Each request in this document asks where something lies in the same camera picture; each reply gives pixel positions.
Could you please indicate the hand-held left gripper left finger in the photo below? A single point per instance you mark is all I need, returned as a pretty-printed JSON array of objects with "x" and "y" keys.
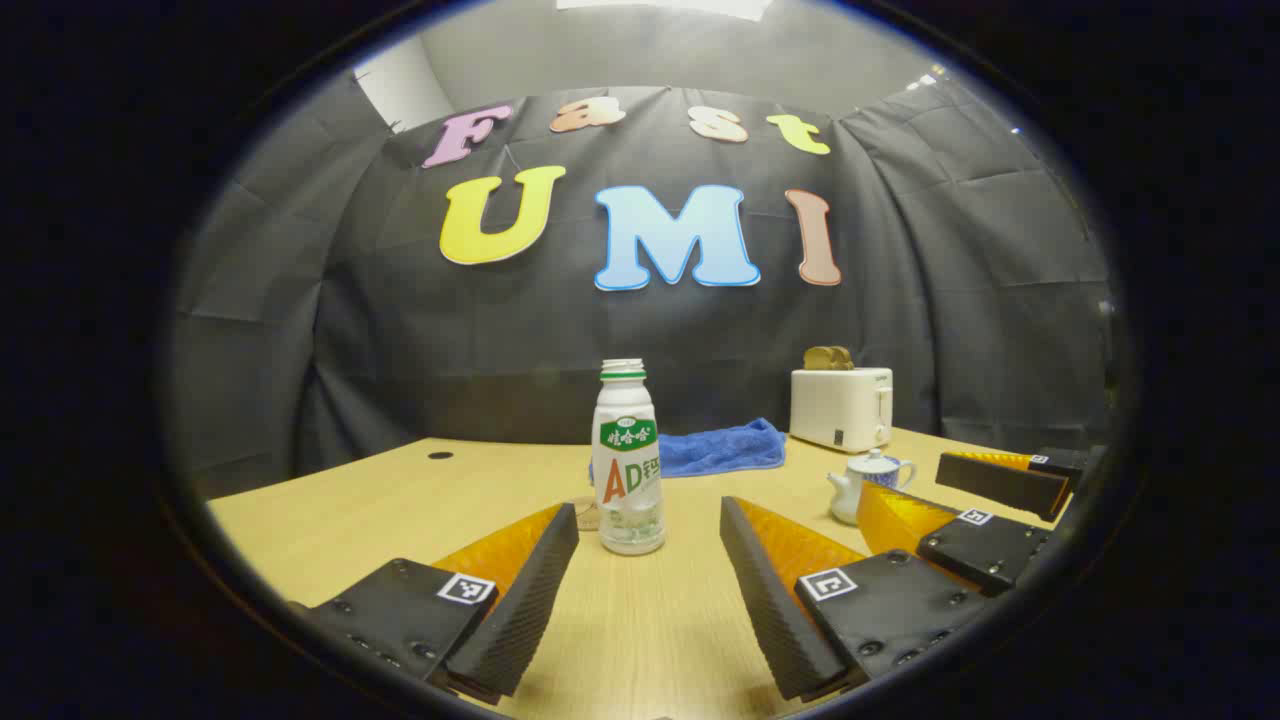
[{"x": 520, "y": 610}]

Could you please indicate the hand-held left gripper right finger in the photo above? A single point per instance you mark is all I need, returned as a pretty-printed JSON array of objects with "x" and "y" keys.
[{"x": 775, "y": 620}]

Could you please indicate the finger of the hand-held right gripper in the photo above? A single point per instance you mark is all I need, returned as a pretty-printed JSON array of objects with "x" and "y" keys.
[
  {"x": 1000, "y": 485},
  {"x": 985, "y": 550}
]

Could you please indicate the white teacup lid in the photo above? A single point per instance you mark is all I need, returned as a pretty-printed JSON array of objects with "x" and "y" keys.
[{"x": 875, "y": 463}]

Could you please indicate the white blue-patterned teacup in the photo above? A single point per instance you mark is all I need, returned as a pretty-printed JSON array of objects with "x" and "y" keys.
[{"x": 846, "y": 495}]

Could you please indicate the white green-label water bottle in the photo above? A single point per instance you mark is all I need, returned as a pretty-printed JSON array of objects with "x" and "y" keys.
[{"x": 628, "y": 470}]

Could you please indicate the blue towel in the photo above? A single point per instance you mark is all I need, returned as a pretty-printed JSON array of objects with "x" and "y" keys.
[{"x": 720, "y": 450}]

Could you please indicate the white toaster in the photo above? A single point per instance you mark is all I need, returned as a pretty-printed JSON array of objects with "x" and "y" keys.
[{"x": 838, "y": 408}]

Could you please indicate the brown toast slice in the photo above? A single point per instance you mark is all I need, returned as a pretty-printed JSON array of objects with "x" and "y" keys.
[
  {"x": 816, "y": 359},
  {"x": 842, "y": 358}
]

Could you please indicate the black backdrop cloth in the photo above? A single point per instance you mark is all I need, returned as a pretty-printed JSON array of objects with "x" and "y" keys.
[{"x": 500, "y": 340}]

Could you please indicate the white ceiling light panel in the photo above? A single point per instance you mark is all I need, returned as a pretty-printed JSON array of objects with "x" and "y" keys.
[{"x": 665, "y": 6}]

